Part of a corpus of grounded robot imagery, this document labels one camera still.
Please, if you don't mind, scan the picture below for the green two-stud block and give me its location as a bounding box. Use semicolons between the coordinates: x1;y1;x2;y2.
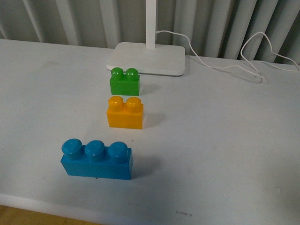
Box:
110;67;140;96

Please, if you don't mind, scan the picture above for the yellow two-stud block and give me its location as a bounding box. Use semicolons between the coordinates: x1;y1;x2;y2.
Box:
106;96;143;129

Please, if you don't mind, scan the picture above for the blue three-stud block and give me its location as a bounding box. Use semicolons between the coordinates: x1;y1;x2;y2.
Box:
60;139;133;180

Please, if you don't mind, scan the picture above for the white lamp stand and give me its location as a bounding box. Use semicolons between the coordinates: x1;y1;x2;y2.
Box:
106;0;185;76

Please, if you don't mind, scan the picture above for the white lamp cable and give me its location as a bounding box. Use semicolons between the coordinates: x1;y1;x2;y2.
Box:
156;30;300;83

